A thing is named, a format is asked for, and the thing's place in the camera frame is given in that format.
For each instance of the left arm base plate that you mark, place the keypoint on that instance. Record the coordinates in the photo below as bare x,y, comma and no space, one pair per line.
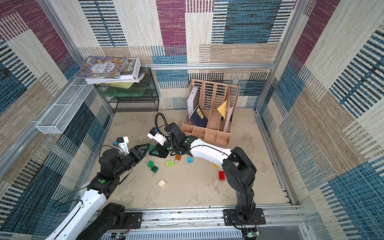
132,219

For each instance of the lime green lego brick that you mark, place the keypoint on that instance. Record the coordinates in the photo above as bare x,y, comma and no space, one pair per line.
170,163

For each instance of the bright green square lego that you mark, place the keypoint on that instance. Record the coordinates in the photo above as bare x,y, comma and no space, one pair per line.
150,163

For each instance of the long green lego brick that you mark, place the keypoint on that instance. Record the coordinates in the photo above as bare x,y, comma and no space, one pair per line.
151,148

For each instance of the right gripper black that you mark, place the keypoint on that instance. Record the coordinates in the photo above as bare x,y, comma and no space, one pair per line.
167,147

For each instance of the white wire mesh basket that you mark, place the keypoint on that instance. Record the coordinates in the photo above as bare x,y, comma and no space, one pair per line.
58,117

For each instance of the cream square lego brick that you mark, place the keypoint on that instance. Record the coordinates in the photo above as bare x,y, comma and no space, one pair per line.
162,183

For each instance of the colourful illustrated book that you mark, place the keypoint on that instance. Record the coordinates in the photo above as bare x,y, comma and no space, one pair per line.
102,67

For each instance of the yellow envelope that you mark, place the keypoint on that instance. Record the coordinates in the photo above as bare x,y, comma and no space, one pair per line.
222,109

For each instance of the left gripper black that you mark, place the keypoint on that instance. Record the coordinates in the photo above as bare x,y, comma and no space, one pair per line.
136,151

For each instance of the pink desk file organizer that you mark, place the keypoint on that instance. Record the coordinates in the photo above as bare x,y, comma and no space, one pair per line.
211,96

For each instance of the dark purple book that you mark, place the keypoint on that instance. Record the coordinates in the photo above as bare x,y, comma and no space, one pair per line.
198,118

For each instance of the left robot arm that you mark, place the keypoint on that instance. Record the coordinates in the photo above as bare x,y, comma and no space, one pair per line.
113,163

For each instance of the brown square lego brick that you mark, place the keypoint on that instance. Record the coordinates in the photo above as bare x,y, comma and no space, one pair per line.
178,157

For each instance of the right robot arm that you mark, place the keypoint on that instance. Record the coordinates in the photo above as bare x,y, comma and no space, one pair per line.
238,168

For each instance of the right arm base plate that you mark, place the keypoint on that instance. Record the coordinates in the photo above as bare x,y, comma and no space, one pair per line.
232,217

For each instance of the white book in organizer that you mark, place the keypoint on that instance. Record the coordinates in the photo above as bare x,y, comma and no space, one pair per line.
192,100

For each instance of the black and white Folio book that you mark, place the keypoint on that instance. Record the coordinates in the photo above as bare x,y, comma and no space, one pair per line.
129,74

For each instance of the dark green square lego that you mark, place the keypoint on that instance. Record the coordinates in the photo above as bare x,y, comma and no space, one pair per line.
154,169

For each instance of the black wire shelf rack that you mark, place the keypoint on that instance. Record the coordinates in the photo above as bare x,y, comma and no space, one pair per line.
139,97

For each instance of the red lego brick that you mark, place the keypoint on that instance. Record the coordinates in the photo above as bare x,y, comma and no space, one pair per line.
222,176

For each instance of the pale pink folder in organizer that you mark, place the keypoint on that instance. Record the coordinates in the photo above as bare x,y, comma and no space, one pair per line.
231,100

